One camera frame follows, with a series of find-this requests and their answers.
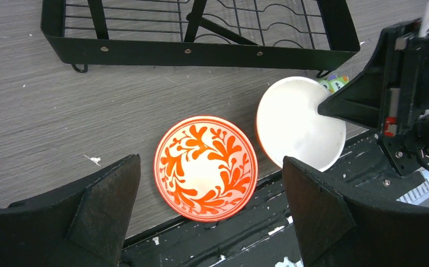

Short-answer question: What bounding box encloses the white red patterned bowl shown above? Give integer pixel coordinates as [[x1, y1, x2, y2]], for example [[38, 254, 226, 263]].
[[153, 115, 259, 222]]

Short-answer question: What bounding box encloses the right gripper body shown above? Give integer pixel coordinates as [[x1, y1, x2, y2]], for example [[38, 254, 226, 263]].
[[374, 19, 429, 177]]

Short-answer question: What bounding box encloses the orange bowl top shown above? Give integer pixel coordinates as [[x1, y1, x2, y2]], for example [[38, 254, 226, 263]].
[[255, 76, 347, 172]]

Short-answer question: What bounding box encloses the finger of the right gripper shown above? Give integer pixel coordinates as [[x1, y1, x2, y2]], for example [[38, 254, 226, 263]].
[[317, 56, 391, 130]]

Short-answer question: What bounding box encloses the black wire dish rack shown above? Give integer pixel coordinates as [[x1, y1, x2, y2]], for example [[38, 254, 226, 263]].
[[41, 1, 360, 73]]

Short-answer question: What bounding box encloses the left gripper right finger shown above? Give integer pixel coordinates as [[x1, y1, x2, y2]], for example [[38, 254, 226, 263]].
[[282, 157, 429, 266]]

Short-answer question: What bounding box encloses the green owl number tile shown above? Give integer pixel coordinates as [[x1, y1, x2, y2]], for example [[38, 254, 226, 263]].
[[318, 73, 349, 94]]

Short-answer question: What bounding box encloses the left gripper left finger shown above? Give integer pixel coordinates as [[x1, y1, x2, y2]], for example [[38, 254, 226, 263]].
[[0, 154, 141, 266]]

